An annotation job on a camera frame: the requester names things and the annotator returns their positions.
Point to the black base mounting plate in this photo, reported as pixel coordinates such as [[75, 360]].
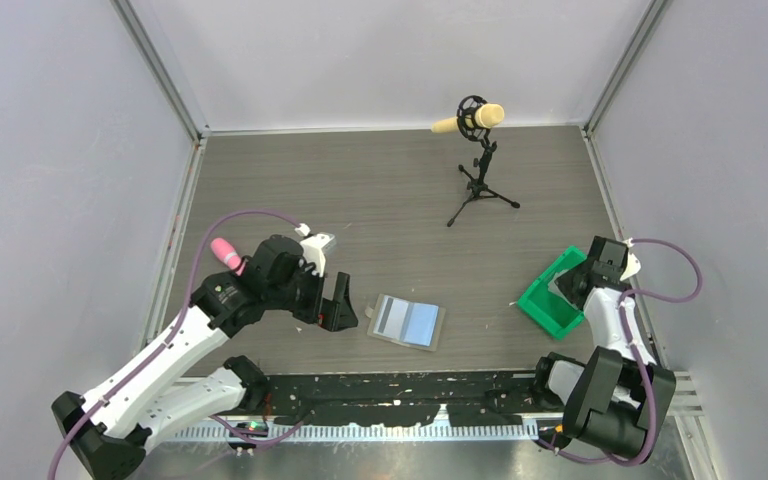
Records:
[[469, 398]]

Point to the yellow foam microphone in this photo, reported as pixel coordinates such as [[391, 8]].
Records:
[[471, 120]]

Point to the aluminium frame rail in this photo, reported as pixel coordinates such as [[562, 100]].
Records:
[[265, 430]]

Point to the pink cylindrical toy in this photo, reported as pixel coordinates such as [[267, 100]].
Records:
[[227, 254]]

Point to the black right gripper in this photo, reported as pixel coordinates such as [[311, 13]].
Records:
[[565, 282]]

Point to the card with magnetic stripe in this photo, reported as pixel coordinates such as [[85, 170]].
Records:
[[391, 318]]

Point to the black tripod microphone stand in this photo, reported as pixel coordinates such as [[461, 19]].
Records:
[[476, 186]]

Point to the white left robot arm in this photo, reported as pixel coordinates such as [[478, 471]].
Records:
[[114, 426]]

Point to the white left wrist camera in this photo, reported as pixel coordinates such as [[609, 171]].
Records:
[[316, 247]]

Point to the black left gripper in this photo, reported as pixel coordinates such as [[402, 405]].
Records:
[[336, 313]]

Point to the green plastic bin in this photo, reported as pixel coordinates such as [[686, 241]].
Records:
[[549, 311]]

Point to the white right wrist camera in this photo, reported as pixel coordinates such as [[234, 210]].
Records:
[[632, 263]]

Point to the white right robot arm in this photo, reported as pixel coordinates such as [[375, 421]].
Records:
[[618, 400]]

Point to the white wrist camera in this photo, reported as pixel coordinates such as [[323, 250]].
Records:
[[632, 263], [316, 247]]

